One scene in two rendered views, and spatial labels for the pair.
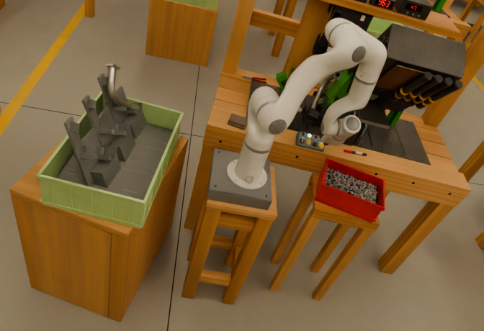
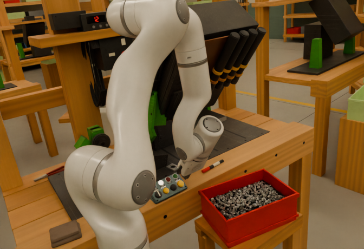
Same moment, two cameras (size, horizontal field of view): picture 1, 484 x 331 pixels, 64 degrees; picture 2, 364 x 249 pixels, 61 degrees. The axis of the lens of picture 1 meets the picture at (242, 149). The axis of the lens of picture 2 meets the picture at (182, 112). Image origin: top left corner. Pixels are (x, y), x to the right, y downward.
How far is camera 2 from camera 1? 0.86 m
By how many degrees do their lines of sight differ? 30
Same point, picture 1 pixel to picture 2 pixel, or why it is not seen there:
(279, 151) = not seen: hidden behind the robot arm
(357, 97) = (200, 87)
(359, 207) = (276, 214)
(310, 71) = (132, 76)
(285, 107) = (135, 149)
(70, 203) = not seen: outside the picture
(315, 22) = (78, 74)
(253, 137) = (114, 235)
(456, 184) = (302, 130)
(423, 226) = (303, 188)
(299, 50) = (80, 111)
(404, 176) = (267, 154)
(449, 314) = not seen: outside the picture
